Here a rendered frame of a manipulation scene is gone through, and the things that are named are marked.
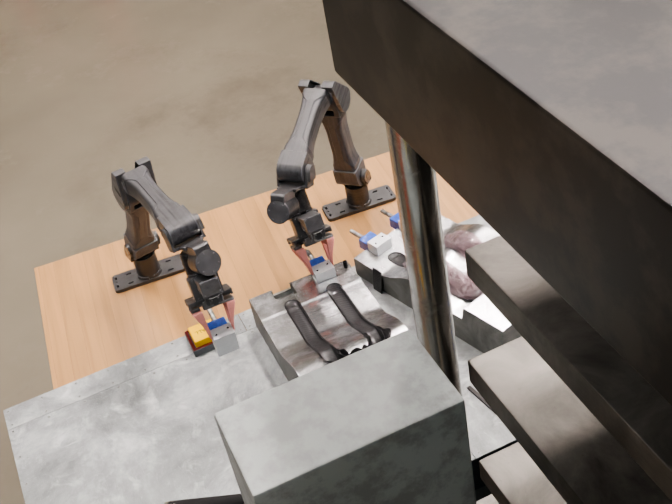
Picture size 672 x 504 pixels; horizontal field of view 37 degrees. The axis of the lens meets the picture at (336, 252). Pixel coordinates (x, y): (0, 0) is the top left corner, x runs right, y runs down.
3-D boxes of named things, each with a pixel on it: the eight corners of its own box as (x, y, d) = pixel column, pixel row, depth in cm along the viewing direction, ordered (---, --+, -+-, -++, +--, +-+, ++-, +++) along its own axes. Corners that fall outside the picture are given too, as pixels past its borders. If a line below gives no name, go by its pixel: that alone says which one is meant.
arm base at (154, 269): (181, 247, 266) (176, 232, 271) (107, 271, 263) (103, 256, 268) (189, 269, 271) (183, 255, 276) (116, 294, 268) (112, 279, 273)
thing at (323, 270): (299, 262, 255) (295, 246, 252) (317, 254, 256) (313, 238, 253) (319, 291, 246) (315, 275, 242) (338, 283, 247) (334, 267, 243)
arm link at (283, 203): (296, 226, 233) (294, 175, 228) (263, 222, 236) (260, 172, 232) (317, 211, 242) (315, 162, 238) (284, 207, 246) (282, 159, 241)
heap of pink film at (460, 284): (394, 268, 248) (391, 244, 244) (445, 232, 256) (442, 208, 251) (473, 315, 232) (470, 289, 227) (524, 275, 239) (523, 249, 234)
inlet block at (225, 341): (201, 321, 237) (196, 304, 233) (221, 313, 238) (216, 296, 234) (219, 357, 227) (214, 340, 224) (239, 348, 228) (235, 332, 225)
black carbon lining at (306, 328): (282, 310, 242) (274, 280, 236) (343, 285, 245) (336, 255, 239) (340, 404, 216) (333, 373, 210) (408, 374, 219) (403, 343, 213)
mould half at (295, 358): (256, 326, 249) (244, 285, 241) (351, 286, 255) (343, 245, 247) (337, 466, 212) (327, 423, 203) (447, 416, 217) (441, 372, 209)
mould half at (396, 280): (356, 274, 258) (350, 241, 251) (428, 223, 270) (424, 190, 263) (505, 367, 226) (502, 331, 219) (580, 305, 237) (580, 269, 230)
